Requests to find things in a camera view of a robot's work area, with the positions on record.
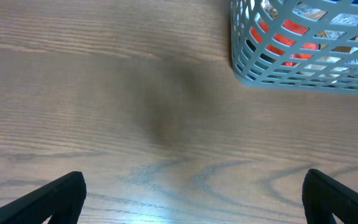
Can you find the grey plastic slotted basket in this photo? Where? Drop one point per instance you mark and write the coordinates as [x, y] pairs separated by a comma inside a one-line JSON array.
[[296, 44]]

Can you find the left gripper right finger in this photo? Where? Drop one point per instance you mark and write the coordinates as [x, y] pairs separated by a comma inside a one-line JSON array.
[[325, 199]]

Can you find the beige snack pouch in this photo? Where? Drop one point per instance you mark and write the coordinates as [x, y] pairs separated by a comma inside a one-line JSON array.
[[334, 60]]

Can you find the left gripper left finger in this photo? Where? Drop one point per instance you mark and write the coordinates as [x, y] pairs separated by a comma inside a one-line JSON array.
[[59, 201]]

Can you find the orange biscuit roll package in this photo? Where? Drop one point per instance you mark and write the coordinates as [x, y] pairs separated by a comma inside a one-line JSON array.
[[291, 26]]

